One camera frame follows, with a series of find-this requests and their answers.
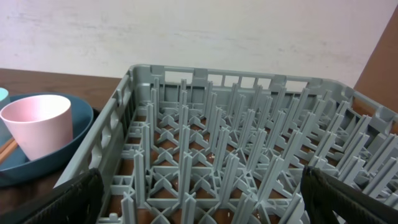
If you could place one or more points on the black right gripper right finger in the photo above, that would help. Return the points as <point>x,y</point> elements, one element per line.
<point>325,197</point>

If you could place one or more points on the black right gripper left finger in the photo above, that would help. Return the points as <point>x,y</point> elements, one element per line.
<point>77,200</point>

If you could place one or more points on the grey dishwasher rack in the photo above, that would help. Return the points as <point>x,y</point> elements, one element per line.
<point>196,145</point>

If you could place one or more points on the dark blue plate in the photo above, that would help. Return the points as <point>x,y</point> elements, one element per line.
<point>17,168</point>

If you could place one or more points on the pink cup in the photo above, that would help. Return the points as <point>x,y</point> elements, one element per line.
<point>40,124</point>

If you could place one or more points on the wooden chopstick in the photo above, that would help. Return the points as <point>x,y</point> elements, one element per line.
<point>5,156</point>
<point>9,146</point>

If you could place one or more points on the light blue cup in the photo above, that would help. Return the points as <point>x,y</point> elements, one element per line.
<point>4,101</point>

